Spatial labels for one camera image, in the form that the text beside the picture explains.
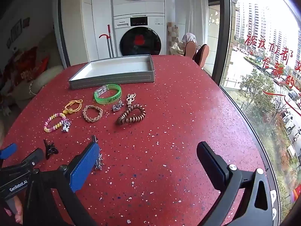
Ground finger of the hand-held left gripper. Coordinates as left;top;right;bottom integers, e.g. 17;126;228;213
0;143;18;161
22;148;45;169

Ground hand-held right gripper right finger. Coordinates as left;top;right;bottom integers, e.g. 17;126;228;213
196;141;280;226

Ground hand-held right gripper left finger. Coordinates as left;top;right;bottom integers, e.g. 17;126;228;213
24;142;101;226

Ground long silver hair clip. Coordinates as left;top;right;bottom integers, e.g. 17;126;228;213
90;135;103;170

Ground black claw hair clip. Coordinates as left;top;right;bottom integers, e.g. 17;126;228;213
43;139;59;160

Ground pink yellow beaded bracelet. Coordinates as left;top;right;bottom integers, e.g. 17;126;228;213
43;113;67;133

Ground brown spiral hair tie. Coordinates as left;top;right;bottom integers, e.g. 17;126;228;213
116;104;146;126

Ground green plastic bracelet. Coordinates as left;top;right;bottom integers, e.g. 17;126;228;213
94;84;122;104

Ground grey tray box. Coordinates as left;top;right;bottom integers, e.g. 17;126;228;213
69;54;156;90

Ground person's left hand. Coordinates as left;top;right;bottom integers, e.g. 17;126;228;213
5;196;24;225

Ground cream sofa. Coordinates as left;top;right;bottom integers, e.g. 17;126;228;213
0;65;64;109

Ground red cushion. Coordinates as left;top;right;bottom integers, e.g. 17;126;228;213
5;47;50;85

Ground cream patterned bag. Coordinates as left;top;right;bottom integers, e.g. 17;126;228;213
170;42;185;56

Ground pink towel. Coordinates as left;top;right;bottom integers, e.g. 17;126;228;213
182;32;197;43

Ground red window lettering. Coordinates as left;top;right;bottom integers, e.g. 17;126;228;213
245;31;301;113

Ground white washing machine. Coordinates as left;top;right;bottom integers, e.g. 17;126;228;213
113;14;166;57

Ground brown braided hair tie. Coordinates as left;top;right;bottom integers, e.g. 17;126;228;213
82;105;103;123

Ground yellow hair tie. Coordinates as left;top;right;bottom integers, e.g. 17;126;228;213
63;99;83;115

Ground wall picture frames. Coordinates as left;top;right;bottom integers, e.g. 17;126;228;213
7;18;30;46

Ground red handled mop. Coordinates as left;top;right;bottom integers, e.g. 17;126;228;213
99;25;116;58

